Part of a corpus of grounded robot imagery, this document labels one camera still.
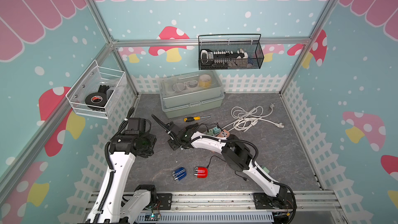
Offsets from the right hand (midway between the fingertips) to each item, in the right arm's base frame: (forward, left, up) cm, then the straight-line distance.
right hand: (172, 142), depth 94 cm
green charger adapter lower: (-17, -53, 0) cm, 56 cm away
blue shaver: (-20, -7, +3) cm, 21 cm away
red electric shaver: (-19, -18, +2) cm, 26 cm away
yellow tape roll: (+35, -21, +18) cm, 45 cm away
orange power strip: (+4, -33, +2) cm, 33 cm away
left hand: (-10, +4, +17) cm, 21 cm away
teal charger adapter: (+4, -27, +6) cm, 28 cm away
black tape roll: (+4, +29, +34) cm, 45 cm away
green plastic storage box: (+21, -11, +21) cm, 31 cm away
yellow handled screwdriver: (+16, -10, +2) cm, 19 cm away
